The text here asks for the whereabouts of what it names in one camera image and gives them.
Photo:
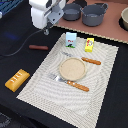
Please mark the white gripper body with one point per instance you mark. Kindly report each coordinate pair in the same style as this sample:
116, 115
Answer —
46, 13

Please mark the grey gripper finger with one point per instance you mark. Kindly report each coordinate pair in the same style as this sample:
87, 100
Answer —
46, 31

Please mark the brown sausage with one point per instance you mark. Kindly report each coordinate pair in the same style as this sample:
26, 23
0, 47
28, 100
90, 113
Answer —
36, 47

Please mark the blue milk carton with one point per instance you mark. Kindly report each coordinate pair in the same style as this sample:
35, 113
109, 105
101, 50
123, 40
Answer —
71, 39

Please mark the yellow butter box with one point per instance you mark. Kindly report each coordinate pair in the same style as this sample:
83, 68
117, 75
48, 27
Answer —
89, 44

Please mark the small grey pot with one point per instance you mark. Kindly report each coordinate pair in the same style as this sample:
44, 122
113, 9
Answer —
72, 12

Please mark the blue basket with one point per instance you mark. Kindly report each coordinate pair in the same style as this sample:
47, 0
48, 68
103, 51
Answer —
7, 5

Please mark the round beige plate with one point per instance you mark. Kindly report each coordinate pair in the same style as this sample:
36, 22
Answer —
72, 69

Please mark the large grey pot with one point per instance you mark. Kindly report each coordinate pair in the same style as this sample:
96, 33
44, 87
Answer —
92, 15

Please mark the orange bread loaf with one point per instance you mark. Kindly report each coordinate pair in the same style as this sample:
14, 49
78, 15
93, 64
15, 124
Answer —
17, 80

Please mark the beige woven placemat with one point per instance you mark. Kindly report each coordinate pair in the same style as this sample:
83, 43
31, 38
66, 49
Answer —
76, 107

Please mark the pink brown board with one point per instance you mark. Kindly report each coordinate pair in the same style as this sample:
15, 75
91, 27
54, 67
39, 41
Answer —
109, 28

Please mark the beige bowl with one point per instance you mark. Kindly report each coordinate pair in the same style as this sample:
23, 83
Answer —
124, 16

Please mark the wooden handled fork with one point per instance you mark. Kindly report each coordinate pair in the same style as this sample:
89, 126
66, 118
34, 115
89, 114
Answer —
71, 83

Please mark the wooden handled knife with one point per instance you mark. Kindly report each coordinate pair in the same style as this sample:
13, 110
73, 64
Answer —
83, 58

